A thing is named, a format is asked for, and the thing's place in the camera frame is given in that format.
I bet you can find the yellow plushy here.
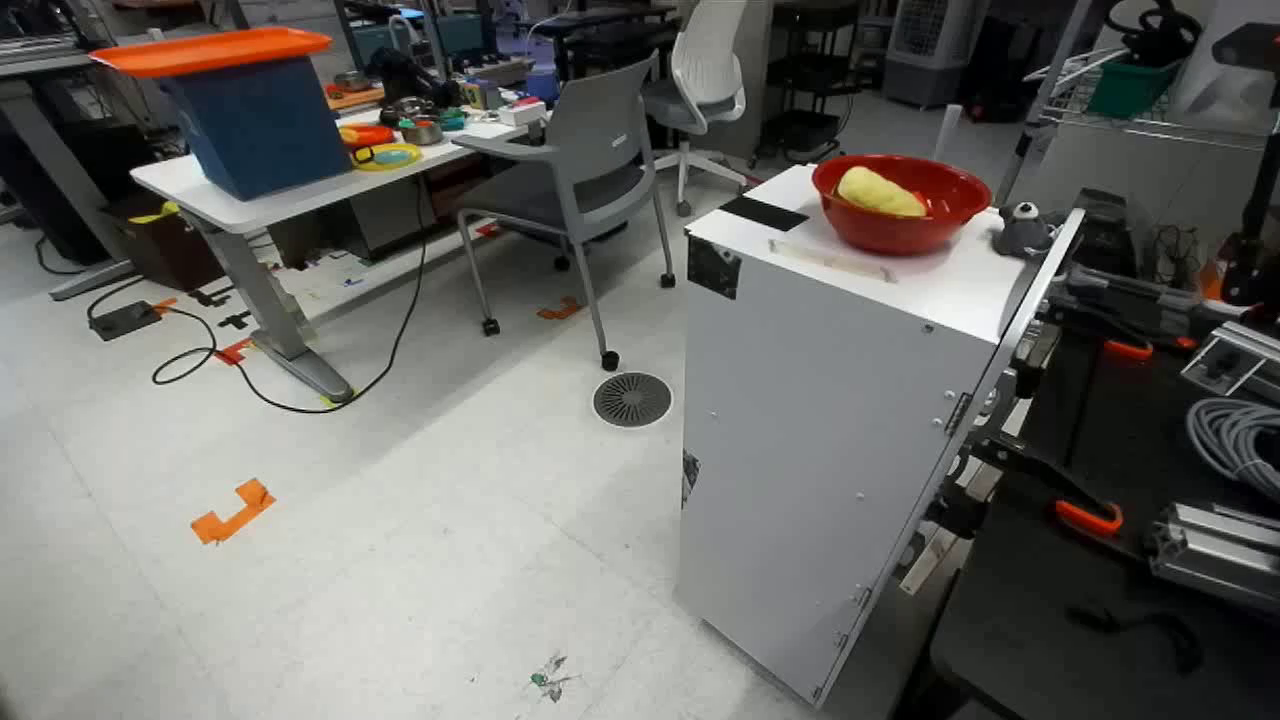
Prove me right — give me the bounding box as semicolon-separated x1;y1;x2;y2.
833;163;930;226

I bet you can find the red bowl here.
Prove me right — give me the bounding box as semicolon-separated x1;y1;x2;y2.
806;153;996;260

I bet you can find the round floor drain cover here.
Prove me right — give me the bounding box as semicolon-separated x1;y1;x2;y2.
589;367;676;431

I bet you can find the small orange floor tape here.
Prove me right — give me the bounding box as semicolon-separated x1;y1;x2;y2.
534;293;589;329

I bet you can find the white toy kitchen cabinet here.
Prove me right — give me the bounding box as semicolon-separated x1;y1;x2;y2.
670;159;1092;708

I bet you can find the grey chair with casters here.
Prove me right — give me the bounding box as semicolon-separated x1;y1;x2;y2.
450;53;680;375

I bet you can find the white office chair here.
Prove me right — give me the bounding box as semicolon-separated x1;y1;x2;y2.
638;0;758;218

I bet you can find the yellow desk item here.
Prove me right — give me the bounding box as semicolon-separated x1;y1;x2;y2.
347;138;433;176

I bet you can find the black office chair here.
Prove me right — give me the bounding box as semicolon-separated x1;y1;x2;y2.
529;6;686;85

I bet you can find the orange desk item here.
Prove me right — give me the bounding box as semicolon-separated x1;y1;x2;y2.
337;119;405;153

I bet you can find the grey plush toy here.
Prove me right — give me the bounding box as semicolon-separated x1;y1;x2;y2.
988;197;1062;263

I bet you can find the white desk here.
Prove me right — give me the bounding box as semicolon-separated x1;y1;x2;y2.
127;117;553;407

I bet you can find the blue storage bin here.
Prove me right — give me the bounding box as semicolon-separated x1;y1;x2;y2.
164;53;355;206

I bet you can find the black pegboard table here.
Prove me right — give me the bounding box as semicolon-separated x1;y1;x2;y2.
927;314;1280;720

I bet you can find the black power brick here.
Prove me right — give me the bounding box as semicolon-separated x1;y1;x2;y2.
83;297;164;346

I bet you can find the orange bin lid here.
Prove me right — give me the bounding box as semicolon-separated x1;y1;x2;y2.
87;21;337;79

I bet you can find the green bin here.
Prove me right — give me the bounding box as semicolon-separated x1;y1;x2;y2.
1085;56;1183;126

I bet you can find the silver aluminium extrusion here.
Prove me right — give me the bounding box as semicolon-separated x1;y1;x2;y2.
1177;317;1280;407

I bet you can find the black floor cable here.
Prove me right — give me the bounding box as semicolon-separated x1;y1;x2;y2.
147;197;433;419

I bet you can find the orange floor tape bracket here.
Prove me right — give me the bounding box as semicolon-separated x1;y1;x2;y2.
187;477;278;550

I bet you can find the grey cable coil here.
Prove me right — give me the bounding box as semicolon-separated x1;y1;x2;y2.
1183;393;1280;510

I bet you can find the silver aluminium frame piece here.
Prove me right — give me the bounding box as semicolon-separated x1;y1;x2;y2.
1141;498;1280;619

